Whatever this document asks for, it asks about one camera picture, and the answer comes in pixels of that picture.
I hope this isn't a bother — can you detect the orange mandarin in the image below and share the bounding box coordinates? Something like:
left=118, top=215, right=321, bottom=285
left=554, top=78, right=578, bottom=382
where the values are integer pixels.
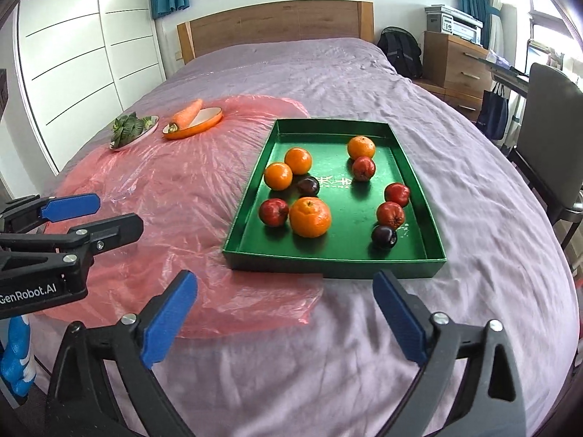
left=285, top=147, right=313, bottom=176
left=347, top=135, right=376, bottom=161
left=264, top=162, right=293, bottom=191
left=290, top=197, right=332, bottom=238

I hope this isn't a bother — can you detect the white wardrobe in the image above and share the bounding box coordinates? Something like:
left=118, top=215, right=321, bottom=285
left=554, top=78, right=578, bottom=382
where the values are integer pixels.
left=13, top=0, right=165, bottom=176

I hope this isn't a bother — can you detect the blue and white object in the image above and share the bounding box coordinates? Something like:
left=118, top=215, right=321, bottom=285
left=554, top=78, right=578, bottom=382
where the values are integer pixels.
left=0, top=316, right=37, bottom=397

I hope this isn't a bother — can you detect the green rectangular tray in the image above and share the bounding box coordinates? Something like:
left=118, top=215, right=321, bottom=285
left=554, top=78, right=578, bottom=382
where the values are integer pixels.
left=222, top=118, right=448, bottom=279

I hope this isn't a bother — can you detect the grey office chair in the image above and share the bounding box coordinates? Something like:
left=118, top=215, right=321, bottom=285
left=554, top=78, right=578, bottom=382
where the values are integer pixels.
left=506, top=63, right=583, bottom=251

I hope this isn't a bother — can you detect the carrot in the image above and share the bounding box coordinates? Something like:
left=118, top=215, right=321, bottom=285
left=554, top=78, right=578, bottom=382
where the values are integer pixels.
left=168, top=99, right=204, bottom=134

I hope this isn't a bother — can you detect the black backpack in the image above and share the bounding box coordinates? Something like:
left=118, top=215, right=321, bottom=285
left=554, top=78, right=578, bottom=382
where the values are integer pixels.
left=377, top=26, right=423, bottom=78

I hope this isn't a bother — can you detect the wooden headboard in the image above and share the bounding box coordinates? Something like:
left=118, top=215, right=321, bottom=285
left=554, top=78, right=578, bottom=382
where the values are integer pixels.
left=177, top=0, right=374, bottom=65

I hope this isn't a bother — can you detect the white plate with green rim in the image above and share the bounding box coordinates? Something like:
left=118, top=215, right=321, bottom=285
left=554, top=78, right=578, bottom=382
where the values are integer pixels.
left=109, top=115, right=160, bottom=151

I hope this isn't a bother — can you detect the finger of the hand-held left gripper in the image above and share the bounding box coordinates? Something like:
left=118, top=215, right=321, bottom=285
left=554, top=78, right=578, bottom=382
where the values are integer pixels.
left=0, top=213, right=144, bottom=265
left=0, top=193, right=101, bottom=236

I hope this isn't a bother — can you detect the white printer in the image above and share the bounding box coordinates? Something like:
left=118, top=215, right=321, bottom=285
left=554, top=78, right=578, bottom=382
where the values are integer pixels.
left=425, top=4, right=484, bottom=46

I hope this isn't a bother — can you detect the dark shopping bag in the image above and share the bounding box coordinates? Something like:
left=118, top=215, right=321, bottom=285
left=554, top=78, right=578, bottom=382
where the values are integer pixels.
left=476, top=83, right=509, bottom=139

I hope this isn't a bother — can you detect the wooden dresser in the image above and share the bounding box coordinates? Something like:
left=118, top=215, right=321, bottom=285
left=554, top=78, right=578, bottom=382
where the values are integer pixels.
left=423, top=31, right=493, bottom=121

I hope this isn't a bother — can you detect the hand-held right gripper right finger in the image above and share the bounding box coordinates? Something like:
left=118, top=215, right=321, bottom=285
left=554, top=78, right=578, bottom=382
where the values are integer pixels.
left=372, top=269, right=533, bottom=437

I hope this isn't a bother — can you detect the orange plate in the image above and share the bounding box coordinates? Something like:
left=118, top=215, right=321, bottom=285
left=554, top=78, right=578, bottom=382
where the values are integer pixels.
left=163, top=107, right=224, bottom=140

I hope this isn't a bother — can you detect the small red apple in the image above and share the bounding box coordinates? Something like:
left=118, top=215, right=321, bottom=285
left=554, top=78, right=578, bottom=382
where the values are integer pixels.
left=352, top=156, right=377, bottom=182
left=259, top=198, right=290, bottom=227
left=376, top=201, right=406, bottom=229
left=385, top=182, right=411, bottom=208

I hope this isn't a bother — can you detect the pink plastic sheet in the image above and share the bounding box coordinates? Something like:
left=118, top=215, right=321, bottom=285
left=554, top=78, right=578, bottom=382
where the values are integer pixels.
left=34, top=95, right=325, bottom=340

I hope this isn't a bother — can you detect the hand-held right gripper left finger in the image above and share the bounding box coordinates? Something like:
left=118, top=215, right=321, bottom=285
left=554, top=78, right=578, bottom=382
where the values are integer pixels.
left=44, top=269, right=199, bottom=437

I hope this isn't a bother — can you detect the green bok choy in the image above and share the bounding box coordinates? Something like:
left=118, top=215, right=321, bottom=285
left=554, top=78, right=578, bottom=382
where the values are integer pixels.
left=111, top=111, right=154, bottom=147

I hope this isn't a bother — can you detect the glass desk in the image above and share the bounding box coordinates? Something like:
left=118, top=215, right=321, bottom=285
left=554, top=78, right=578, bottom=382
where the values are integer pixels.
left=485, top=50, right=531, bottom=92

